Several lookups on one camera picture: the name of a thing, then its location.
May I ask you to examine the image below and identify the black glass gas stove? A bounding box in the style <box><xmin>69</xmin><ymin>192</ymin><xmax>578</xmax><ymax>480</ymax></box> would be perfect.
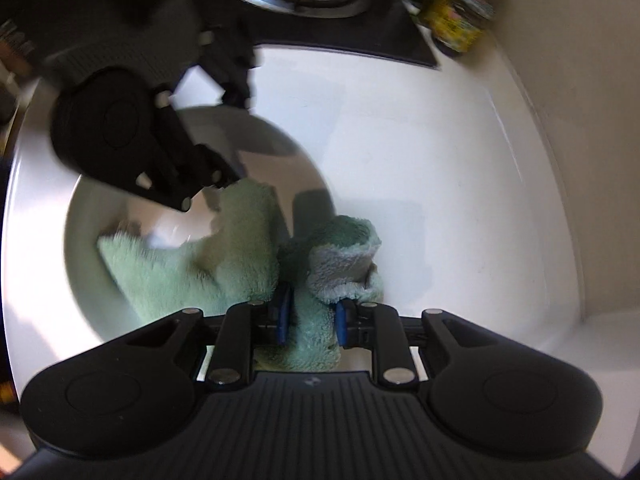
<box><xmin>227</xmin><ymin>0</ymin><xmax>442</xmax><ymax>69</ymax></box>

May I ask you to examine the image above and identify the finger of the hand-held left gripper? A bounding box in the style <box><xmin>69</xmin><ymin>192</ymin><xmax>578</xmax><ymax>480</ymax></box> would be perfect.
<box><xmin>196</xmin><ymin>22</ymin><xmax>260</xmax><ymax>111</ymax></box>
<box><xmin>127</xmin><ymin>87</ymin><xmax>242</xmax><ymax>213</ymax></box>

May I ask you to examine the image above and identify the green fluffy cloth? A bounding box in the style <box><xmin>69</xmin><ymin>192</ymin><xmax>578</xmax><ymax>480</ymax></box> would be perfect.
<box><xmin>97</xmin><ymin>180</ymin><xmax>386</xmax><ymax>374</ymax></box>

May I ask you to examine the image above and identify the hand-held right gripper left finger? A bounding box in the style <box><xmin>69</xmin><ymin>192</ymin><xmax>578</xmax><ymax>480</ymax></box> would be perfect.
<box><xmin>122</xmin><ymin>284</ymin><xmax>296</xmax><ymax>392</ymax></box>

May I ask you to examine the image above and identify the white bowl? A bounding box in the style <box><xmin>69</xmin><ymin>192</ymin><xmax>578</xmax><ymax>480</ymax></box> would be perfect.
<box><xmin>62</xmin><ymin>106</ymin><xmax>337</xmax><ymax>348</ymax></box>

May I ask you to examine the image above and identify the yellow label jar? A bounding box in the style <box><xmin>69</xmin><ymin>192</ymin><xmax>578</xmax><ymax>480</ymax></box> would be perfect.
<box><xmin>424</xmin><ymin>0</ymin><xmax>497</xmax><ymax>57</ymax></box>

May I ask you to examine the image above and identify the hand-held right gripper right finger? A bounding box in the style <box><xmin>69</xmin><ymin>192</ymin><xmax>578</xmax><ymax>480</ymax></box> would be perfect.
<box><xmin>334</xmin><ymin>298</ymin><xmax>502</xmax><ymax>390</ymax></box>

